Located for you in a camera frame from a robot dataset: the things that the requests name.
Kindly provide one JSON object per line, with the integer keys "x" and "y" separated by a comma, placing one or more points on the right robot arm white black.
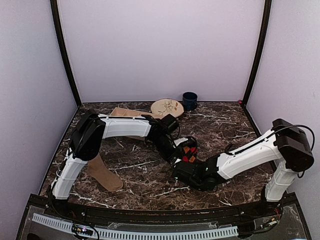
{"x": 285, "y": 143}

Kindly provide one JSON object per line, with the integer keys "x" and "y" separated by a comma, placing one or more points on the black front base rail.
{"x": 101, "y": 216}

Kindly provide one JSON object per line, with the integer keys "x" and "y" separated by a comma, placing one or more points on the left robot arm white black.
{"x": 86, "y": 138}

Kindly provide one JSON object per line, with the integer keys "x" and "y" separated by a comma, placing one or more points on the plain brown sock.
{"x": 107, "y": 179}

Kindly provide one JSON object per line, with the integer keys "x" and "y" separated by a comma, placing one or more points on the cream floral ceramic plate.
{"x": 165, "y": 106}

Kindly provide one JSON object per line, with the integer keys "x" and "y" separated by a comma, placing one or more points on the dark blue mug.
{"x": 189, "y": 101}

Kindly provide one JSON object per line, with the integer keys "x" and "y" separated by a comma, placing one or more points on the wooden compartment tray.
{"x": 130, "y": 113}

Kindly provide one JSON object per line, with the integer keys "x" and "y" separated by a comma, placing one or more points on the left black frame post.
{"x": 63, "y": 51}

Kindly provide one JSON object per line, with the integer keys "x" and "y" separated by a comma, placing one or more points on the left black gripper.
{"x": 177, "y": 153}

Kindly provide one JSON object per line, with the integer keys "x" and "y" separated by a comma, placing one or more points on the black frame post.
{"x": 63, "y": 51}
{"x": 259, "y": 51}

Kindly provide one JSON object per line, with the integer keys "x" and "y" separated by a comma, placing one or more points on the right black frame post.
{"x": 259, "y": 51}

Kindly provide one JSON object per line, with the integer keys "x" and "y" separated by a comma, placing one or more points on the argyle black red orange sock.
{"x": 187, "y": 149}

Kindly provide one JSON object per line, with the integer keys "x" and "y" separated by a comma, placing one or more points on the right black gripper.
{"x": 200, "y": 162}

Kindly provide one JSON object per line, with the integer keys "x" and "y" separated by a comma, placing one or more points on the white slotted cable duct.
{"x": 110, "y": 234}

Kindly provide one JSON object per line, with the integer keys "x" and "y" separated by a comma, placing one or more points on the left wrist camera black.
{"x": 170, "y": 123}

